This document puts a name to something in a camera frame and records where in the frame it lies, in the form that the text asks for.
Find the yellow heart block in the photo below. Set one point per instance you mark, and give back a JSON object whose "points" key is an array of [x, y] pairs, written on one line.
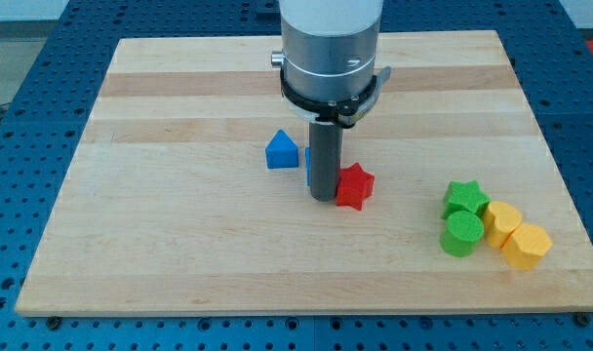
{"points": [[500, 219]]}

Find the green cylinder block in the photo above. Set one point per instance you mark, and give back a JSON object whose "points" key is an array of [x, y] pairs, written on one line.
{"points": [[462, 233]]}

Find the green star block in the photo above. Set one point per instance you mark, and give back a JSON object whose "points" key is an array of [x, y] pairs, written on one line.
{"points": [[465, 196]]}

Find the blue triangle block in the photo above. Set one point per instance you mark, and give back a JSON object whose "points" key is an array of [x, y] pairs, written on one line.
{"points": [[281, 152]]}

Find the yellow hexagon block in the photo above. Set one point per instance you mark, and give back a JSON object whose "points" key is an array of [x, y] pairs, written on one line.
{"points": [[527, 245]]}

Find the wooden board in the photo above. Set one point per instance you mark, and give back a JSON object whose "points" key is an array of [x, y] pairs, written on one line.
{"points": [[168, 207]]}

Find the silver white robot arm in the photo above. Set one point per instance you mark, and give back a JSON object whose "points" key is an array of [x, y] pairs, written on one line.
{"points": [[327, 63]]}

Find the red star block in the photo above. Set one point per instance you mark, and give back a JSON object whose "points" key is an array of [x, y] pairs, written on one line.
{"points": [[355, 186]]}

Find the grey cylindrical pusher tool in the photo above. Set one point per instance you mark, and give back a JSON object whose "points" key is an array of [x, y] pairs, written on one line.
{"points": [[325, 143]]}

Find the blue cube block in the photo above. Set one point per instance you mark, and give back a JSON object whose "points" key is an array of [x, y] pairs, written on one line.
{"points": [[307, 165]]}

